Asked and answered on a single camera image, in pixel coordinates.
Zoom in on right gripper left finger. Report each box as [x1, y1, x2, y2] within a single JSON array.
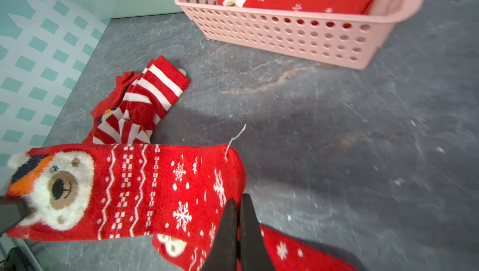
[[0, 196, 32, 234]]

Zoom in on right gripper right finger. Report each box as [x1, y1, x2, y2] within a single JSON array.
[[200, 194, 275, 271]]

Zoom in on red bear face sock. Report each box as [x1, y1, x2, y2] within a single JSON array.
[[151, 224, 356, 271]]

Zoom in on red sock white lettering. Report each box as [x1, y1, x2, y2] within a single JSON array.
[[7, 143, 246, 251]]

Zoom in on red white striped sock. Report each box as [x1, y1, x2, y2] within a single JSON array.
[[93, 56, 190, 145]]

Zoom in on pink plastic basket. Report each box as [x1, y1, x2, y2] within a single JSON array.
[[175, 0, 424, 70]]

